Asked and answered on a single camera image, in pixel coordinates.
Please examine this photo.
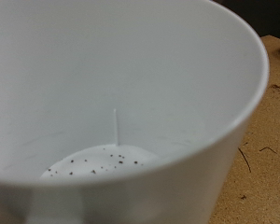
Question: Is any white mug green taped handle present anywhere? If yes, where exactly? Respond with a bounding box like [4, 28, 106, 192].
[0, 0, 271, 224]

